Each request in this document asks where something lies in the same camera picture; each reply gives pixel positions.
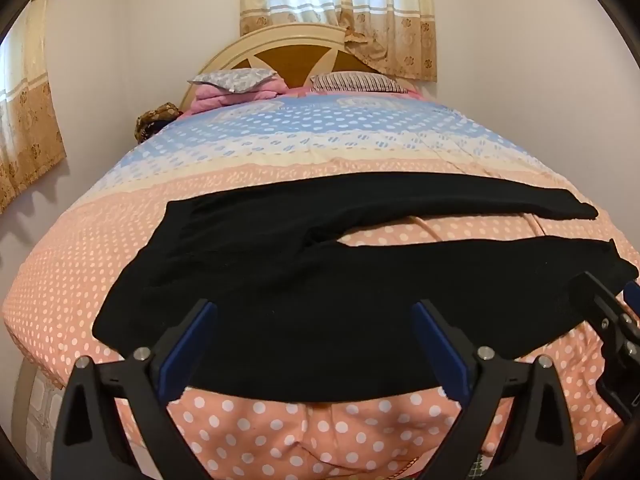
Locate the striped pillow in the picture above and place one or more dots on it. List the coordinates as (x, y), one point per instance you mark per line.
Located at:
(357, 82)

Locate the beige floral window curtain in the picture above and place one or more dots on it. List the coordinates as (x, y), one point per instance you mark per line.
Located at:
(340, 5)
(30, 125)

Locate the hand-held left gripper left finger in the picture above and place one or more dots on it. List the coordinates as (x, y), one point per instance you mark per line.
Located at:
(187, 355)

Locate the polka dot bedspread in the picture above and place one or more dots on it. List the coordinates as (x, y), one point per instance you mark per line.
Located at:
(300, 160)

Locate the black pants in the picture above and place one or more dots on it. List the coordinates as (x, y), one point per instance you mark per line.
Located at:
(300, 310)

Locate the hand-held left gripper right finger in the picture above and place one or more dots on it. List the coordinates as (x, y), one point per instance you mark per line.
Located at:
(442, 355)

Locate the cream wooden headboard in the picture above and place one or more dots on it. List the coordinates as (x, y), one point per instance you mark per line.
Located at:
(290, 60)

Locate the grey patterned pillow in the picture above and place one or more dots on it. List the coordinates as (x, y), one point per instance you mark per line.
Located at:
(232, 79)

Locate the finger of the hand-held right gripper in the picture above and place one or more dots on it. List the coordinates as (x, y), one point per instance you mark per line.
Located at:
(607, 305)

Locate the brown patterned cloth bundle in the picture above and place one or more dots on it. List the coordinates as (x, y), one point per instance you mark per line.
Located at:
(157, 120)

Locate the pink folded blanket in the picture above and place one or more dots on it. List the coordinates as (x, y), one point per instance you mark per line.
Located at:
(220, 97)

